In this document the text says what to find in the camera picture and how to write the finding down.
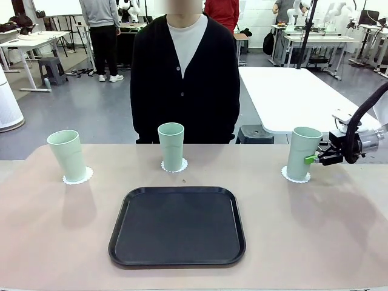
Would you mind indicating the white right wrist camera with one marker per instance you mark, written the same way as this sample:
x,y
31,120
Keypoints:
x,y
341,115

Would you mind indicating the black bag on desk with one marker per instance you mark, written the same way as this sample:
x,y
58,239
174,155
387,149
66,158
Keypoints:
x,y
21,21

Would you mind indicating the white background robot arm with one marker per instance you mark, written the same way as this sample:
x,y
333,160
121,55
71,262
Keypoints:
x,y
294,15
336,12

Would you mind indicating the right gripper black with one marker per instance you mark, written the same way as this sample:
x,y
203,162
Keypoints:
x,y
338,145

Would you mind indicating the black plastic step stool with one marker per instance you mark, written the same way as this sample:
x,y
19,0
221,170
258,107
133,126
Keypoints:
x,y
254,135

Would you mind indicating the person in red sweater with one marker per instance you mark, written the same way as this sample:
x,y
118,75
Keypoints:
x,y
221,9

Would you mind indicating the black backpack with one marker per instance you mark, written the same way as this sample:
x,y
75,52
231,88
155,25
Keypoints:
x,y
268,42

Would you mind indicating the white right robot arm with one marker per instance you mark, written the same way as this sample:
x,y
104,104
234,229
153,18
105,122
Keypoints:
x,y
371,138

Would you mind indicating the pale green plastic cup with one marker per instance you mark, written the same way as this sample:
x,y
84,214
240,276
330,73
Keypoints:
x,y
301,157
68,157
170,151

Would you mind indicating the person in black cardigan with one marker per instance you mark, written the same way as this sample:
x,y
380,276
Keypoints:
x,y
157,75

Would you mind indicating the person in dark grey top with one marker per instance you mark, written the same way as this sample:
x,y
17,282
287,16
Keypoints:
x,y
282,6

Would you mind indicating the small blue bottle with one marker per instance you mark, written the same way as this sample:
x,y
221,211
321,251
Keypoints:
x,y
47,83

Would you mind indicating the black vertical stand pole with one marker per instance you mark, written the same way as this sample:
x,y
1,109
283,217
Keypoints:
x,y
306,36

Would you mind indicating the person in grey hoodie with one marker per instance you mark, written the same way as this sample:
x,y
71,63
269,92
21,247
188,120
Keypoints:
x,y
100,18

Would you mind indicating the white height-adjustable desk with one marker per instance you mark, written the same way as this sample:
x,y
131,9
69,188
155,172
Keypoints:
x,y
371,27

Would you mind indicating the white whiteboard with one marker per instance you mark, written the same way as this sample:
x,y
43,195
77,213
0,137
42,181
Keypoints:
x,y
54,6

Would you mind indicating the white scalloped paper coaster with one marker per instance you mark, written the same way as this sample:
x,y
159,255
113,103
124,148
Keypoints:
x,y
285,173
88,175
163,167

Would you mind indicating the large white table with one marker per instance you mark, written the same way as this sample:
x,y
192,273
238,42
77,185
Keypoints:
x,y
288,100

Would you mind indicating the long white workbench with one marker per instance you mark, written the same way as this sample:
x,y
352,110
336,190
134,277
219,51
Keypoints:
x,y
318,38

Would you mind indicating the white desk with white legs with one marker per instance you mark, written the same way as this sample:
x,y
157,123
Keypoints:
x,y
30,41

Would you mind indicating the black plastic serving tray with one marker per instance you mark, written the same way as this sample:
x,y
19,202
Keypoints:
x,y
175,227

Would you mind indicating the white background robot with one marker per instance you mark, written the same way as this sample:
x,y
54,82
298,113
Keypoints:
x,y
131,9

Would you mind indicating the small brown side desk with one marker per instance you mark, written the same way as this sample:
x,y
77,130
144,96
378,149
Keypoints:
x,y
242,38

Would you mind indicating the white cylindrical floor appliance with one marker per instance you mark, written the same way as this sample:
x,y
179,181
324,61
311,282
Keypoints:
x,y
9,106

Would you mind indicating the grey plastic step stool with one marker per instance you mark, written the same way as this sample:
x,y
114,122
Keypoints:
x,y
51,66

